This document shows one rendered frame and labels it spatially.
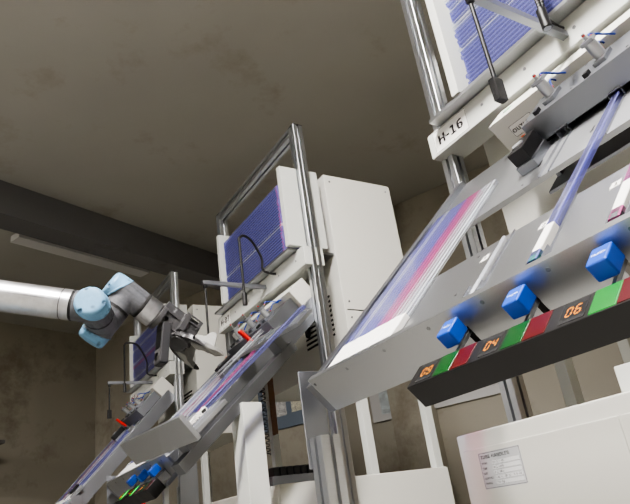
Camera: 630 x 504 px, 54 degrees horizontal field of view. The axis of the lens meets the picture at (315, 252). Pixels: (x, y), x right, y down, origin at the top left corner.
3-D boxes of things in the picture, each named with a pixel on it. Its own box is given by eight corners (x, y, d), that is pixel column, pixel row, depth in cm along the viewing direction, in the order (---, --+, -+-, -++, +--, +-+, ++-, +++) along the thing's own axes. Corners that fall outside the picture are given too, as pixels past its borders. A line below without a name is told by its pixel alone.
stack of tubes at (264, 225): (285, 250, 216) (276, 184, 227) (228, 301, 255) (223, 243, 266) (315, 253, 222) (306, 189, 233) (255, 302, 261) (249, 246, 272)
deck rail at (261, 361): (184, 472, 164) (168, 455, 163) (182, 473, 165) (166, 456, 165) (324, 309, 209) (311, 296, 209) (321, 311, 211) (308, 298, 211)
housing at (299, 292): (317, 321, 208) (288, 290, 208) (255, 360, 246) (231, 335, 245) (329, 306, 214) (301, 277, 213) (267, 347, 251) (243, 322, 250)
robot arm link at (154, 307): (141, 312, 160) (129, 322, 166) (155, 322, 161) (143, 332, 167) (156, 291, 165) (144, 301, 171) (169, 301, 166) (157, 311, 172)
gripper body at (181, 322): (205, 324, 170) (171, 297, 167) (191, 348, 164) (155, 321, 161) (193, 332, 175) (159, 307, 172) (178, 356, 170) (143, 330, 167)
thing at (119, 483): (182, 473, 165) (163, 454, 165) (119, 498, 215) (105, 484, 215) (185, 469, 166) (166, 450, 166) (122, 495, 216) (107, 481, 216)
